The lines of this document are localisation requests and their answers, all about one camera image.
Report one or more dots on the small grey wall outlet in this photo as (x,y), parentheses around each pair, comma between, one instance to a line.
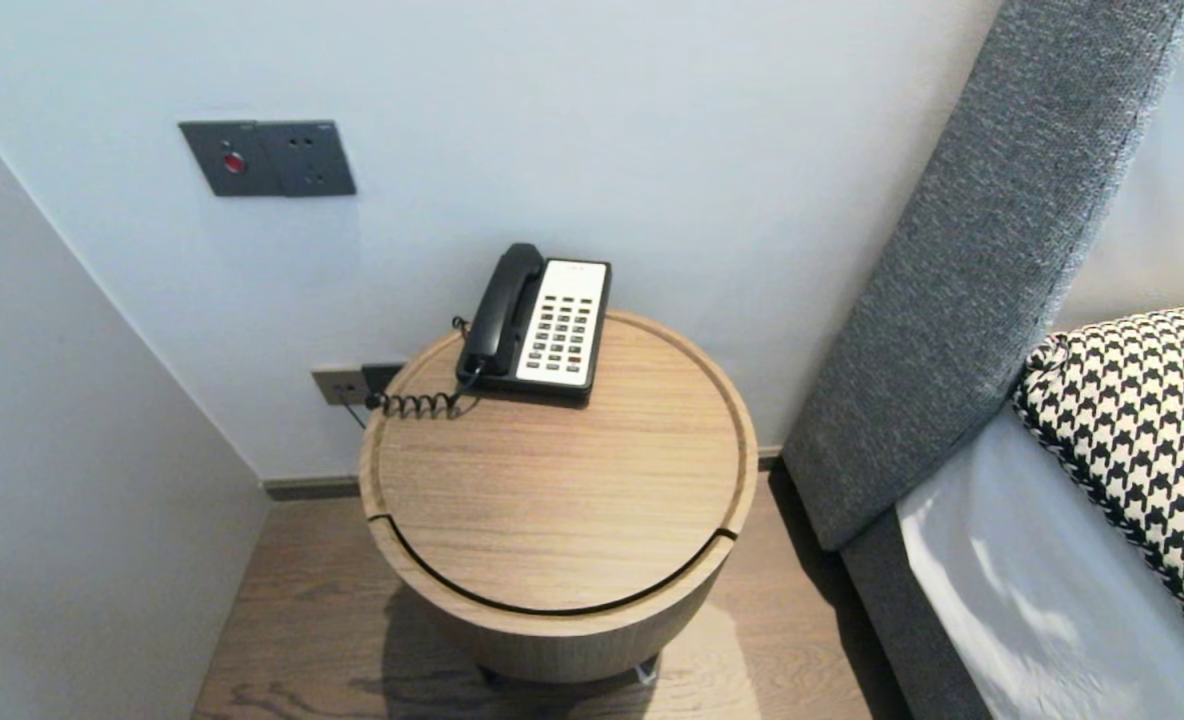
(337,385)

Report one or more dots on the dark grey red-button wall switch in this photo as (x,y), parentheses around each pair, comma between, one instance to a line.
(232,160)

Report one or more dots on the white table foot pad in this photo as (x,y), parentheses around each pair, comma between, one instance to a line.
(647,675)

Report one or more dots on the black telephone handset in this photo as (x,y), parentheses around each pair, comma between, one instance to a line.
(502,300)

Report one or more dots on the white bed sheet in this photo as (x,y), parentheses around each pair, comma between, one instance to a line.
(1032,600)

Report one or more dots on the grey fabric headboard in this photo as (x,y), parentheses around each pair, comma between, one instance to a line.
(952,300)

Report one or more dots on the black telephone base white keypad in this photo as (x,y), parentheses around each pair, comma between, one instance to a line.
(562,330)

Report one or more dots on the round wooden side table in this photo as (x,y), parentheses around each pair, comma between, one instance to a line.
(572,470)

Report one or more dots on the black white houndstooth pillow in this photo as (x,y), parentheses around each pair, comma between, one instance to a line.
(1142,430)

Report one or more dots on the dark grey wall socket plate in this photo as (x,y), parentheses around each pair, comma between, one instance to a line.
(314,160)

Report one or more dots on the curved-front wooden drawer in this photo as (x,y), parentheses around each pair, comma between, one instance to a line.
(572,650)

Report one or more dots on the grey fabric bed frame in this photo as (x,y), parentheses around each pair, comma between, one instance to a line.
(902,620)

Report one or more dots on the small black wall outlet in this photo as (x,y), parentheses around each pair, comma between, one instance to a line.
(380,377)

